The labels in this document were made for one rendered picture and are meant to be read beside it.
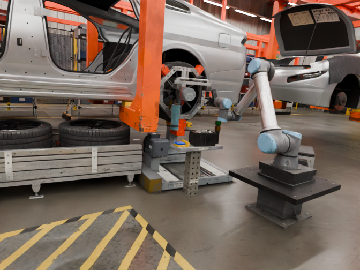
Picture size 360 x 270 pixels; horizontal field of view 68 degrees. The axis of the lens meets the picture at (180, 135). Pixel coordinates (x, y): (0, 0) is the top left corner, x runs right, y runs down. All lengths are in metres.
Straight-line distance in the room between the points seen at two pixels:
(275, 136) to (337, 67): 3.10
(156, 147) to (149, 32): 1.02
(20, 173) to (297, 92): 4.03
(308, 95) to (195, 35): 2.41
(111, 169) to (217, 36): 1.87
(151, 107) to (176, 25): 1.04
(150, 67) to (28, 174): 1.26
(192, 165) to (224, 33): 1.67
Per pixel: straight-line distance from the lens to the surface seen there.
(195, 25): 3.09
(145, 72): 2.24
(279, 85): 4.93
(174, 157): 2.94
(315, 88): 4.78
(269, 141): 1.96
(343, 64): 5.03
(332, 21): 5.53
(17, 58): 2.65
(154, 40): 2.28
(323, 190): 2.16
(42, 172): 2.31
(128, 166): 2.41
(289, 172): 2.07
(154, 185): 2.36
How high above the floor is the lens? 0.97
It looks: 11 degrees down
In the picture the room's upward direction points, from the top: 4 degrees clockwise
